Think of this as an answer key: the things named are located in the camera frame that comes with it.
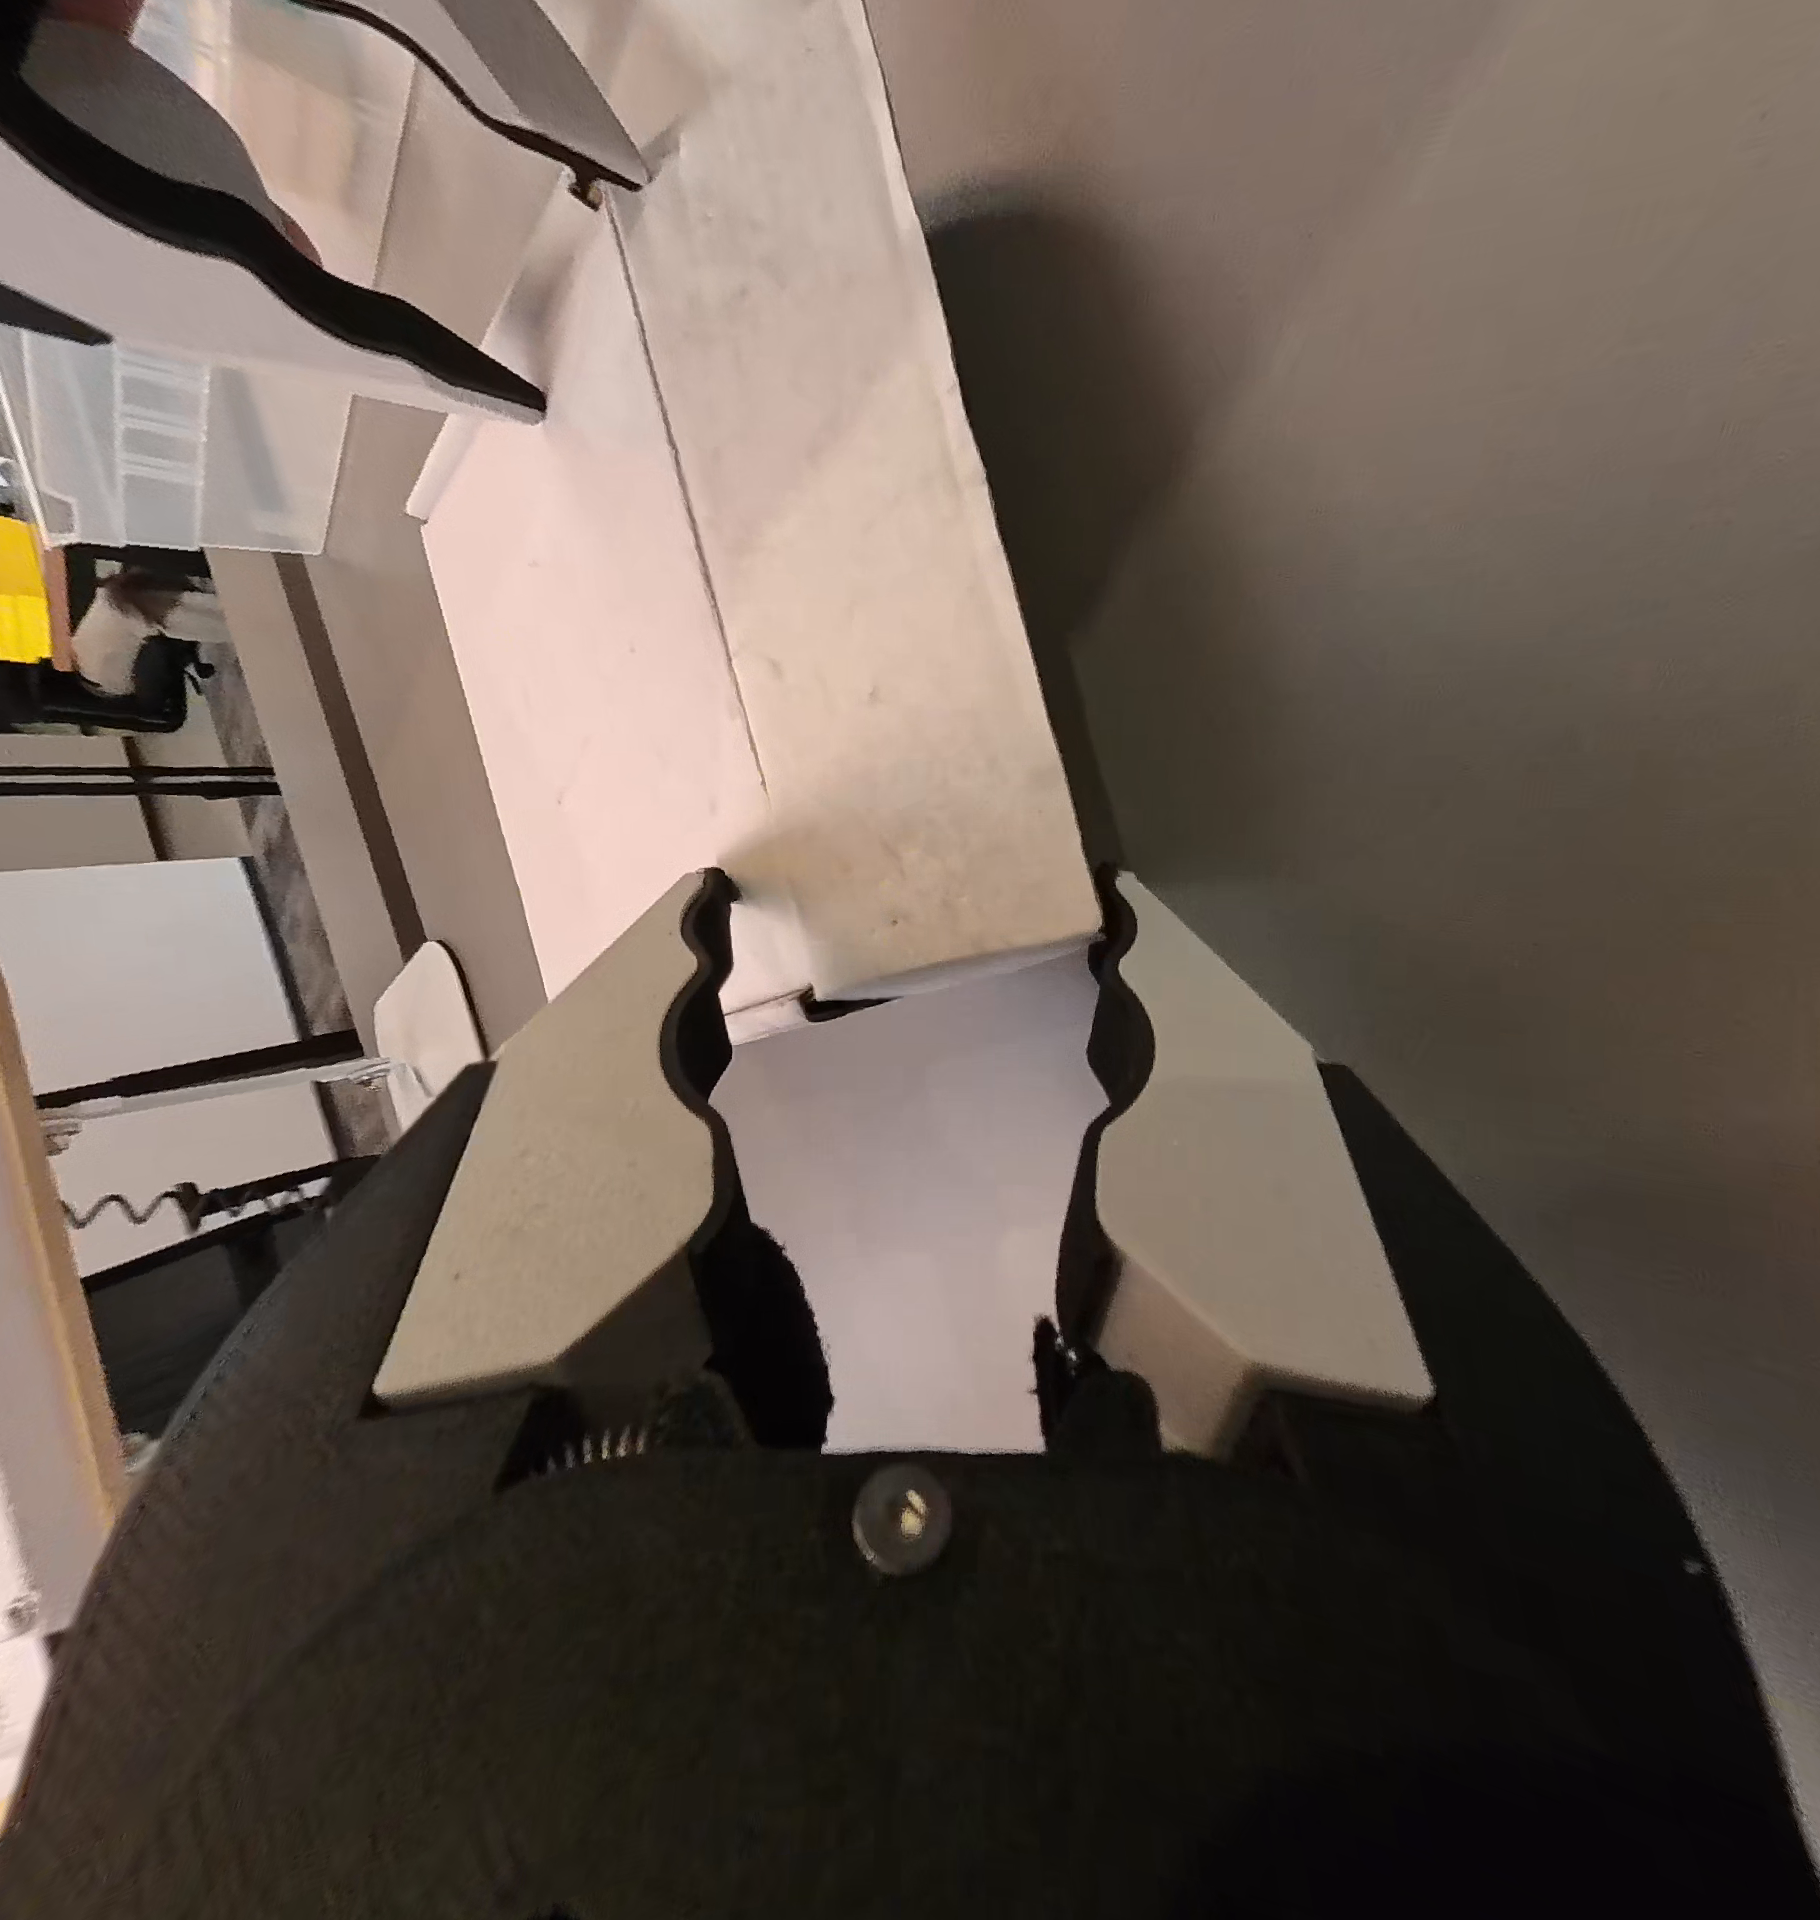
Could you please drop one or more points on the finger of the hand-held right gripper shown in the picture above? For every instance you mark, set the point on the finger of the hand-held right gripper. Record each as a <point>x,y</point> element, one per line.
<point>549,91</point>
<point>130,276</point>

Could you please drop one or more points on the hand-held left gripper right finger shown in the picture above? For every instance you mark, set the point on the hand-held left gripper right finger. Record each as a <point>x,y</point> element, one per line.
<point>1240,1198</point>

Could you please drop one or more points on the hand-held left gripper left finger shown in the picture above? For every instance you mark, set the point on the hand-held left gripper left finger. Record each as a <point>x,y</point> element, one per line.
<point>564,1185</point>

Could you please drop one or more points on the white cardboard box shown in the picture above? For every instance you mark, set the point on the white cardboard box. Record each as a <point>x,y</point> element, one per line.
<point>850,600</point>

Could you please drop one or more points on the yellow black box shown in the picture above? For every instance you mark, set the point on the yellow black box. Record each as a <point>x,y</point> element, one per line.
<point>3,600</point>

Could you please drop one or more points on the clear plastic container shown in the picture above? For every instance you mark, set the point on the clear plastic container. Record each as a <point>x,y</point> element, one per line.
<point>250,480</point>

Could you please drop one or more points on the black equipment case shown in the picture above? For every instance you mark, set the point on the black equipment case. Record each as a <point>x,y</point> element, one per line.
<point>175,1321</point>

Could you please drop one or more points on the light wooden board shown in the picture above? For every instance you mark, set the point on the light wooden board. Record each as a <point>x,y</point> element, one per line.
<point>79,1350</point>

